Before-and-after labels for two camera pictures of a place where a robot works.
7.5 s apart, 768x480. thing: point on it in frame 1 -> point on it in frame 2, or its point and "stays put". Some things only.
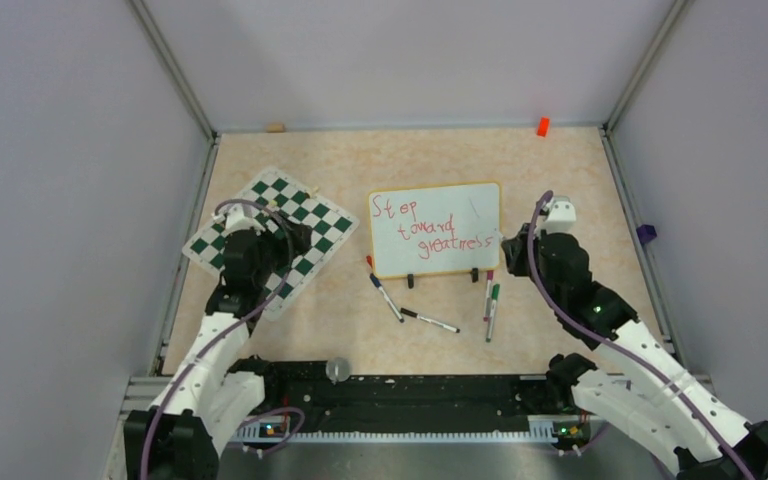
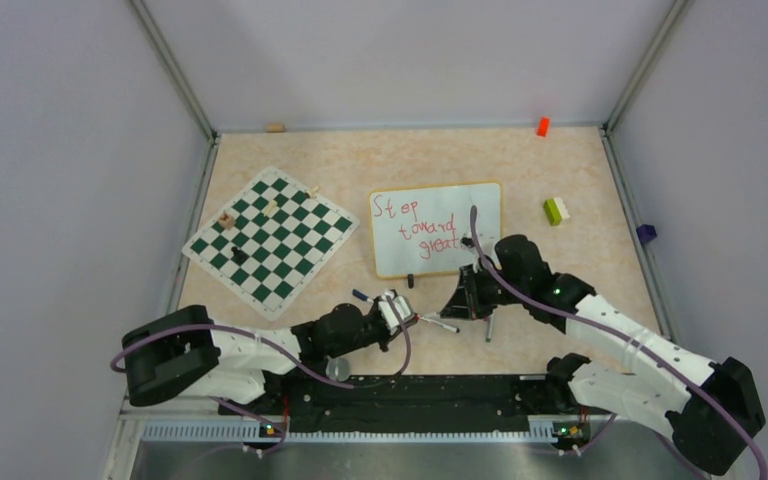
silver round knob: x=337 y=369 stays put
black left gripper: x=282 y=243 -> x=387 y=337
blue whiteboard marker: x=392 y=305 -> x=358 y=294
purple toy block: x=645 y=233 stays put
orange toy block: x=543 y=127 stays put
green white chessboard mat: x=330 y=229 stays put
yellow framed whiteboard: x=434 y=229 stays put
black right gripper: x=516 y=248 -> x=466 y=303
